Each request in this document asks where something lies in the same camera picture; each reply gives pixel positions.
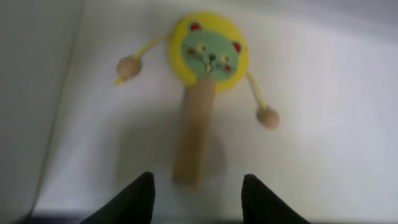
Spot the yellow wooden rattle drum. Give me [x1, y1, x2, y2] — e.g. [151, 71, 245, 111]
[114, 12, 280, 190]

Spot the white shelf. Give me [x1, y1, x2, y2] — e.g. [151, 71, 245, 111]
[0, 0, 398, 223]

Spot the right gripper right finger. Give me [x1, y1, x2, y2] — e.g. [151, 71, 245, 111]
[241, 174, 311, 224]

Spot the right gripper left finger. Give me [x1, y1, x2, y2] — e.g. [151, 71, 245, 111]
[80, 171, 156, 224]

